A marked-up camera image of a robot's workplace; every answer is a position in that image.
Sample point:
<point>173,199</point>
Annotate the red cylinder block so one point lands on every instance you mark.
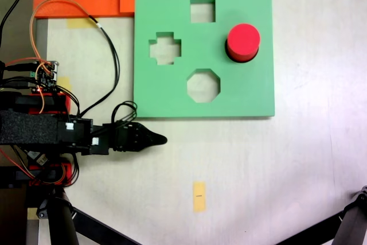
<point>243,41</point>

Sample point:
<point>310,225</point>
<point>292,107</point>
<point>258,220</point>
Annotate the red black table clamp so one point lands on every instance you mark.
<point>25,101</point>
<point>67,171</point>

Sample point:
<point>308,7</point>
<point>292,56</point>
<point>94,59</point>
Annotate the yellow tape with mark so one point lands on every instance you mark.
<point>199,197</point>

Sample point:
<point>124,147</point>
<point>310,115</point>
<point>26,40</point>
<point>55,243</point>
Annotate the black small circuit module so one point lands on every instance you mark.
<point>38,157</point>

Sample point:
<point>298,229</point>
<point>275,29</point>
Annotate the yellow tape square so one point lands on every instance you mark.
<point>64,81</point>

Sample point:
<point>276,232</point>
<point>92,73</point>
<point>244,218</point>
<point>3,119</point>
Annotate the green shape sorter board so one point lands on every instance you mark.
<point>246,98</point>

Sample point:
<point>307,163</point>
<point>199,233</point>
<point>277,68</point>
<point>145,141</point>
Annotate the yellow tape strip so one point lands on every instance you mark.
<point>78,23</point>

